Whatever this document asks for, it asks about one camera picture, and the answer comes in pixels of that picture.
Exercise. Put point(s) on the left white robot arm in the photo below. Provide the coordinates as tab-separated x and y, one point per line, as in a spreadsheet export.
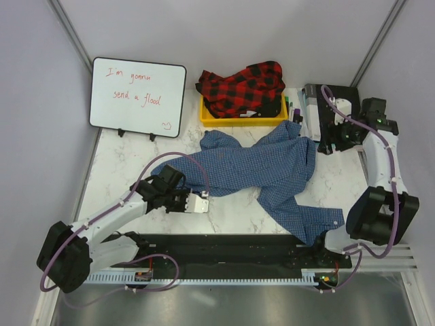
70	253

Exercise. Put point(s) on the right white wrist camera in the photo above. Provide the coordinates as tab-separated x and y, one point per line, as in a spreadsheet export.
344	106

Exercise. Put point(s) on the yellow plastic bin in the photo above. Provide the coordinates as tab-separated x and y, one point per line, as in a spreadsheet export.
209	121

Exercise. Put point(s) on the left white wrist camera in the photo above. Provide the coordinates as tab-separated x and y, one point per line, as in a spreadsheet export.
197	203

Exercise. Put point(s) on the white dry-erase board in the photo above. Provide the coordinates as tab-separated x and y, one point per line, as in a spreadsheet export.
135	96

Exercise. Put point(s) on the red black plaid shirt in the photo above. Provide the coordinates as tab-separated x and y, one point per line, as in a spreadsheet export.
253	92

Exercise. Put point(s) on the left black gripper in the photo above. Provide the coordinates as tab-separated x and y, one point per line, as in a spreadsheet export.
185	193

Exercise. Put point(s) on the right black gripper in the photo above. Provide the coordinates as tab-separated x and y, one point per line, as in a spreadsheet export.
329	130

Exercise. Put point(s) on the purple cap marker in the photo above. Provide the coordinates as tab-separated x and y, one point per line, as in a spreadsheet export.
296	116

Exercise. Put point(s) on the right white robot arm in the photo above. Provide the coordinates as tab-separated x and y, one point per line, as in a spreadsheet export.
379	218

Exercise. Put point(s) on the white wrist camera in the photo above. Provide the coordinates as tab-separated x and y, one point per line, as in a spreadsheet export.
197	203
344	106

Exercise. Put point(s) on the white slotted cable duct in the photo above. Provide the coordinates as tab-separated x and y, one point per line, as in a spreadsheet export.
122	276

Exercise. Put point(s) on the blue checkered long sleeve shirt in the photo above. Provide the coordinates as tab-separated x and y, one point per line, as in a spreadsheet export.
280	164

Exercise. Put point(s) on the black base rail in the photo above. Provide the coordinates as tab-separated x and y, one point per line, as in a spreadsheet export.
232	255

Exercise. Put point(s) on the black notebook stack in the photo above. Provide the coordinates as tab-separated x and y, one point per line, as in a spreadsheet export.
326	115

